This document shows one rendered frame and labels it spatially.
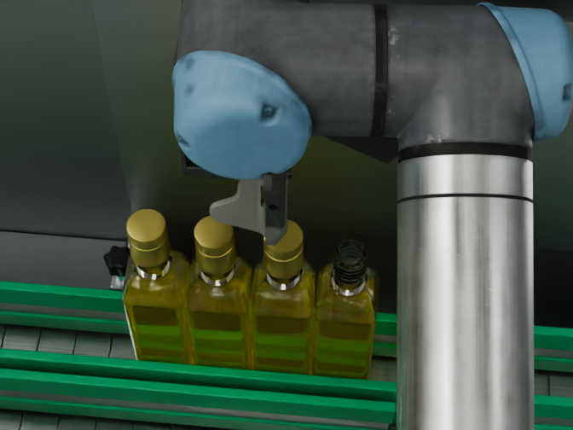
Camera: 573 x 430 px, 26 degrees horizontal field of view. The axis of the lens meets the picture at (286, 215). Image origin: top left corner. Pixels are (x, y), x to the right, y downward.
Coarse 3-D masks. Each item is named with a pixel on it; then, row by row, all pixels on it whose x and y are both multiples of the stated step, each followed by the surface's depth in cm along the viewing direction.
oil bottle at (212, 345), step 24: (192, 264) 112; (240, 264) 112; (192, 288) 111; (216, 288) 110; (240, 288) 111; (192, 312) 112; (216, 312) 111; (240, 312) 111; (192, 336) 116; (216, 336) 115; (240, 336) 115; (216, 360) 120; (240, 360) 119
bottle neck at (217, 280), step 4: (232, 268) 110; (200, 272) 111; (204, 272) 109; (228, 272) 109; (232, 272) 110; (204, 276) 110; (208, 276) 109; (212, 276) 109; (216, 276) 109; (220, 276) 109; (224, 276) 109; (228, 276) 109; (232, 276) 110; (204, 280) 110; (208, 280) 110; (212, 280) 109; (216, 280) 109; (220, 280) 109; (224, 280) 110; (228, 280) 110; (212, 284) 110; (216, 284) 110; (220, 284) 110
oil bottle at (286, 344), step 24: (264, 288) 110; (288, 288) 110; (312, 288) 112; (264, 312) 111; (288, 312) 111; (312, 312) 112; (264, 336) 115; (288, 336) 114; (312, 336) 119; (264, 360) 119; (288, 360) 119
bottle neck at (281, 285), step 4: (268, 276) 110; (272, 276) 109; (292, 276) 108; (296, 276) 109; (268, 280) 110; (272, 280) 109; (276, 280) 109; (280, 280) 108; (284, 280) 108; (288, 280) 109; (292, 280) 109; (296, 280) 110; (272, 284) 110; (276, 284) 109; (280, 284) 109; (284, 284) 109; (288, 284) 109; (292, 284) 110; (280, 288) 110; (284, 288) 110
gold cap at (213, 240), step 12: (204, 228) 105; (216, 228) 105; (228, 228) 105; (204, 240) 104; (216, 240) 104; (228, 240) 104; (204, 252) 105; (216, 252) 104; (228, 252) 106; (204, 264) 107; (216, 264) 106; (228, 264) 107
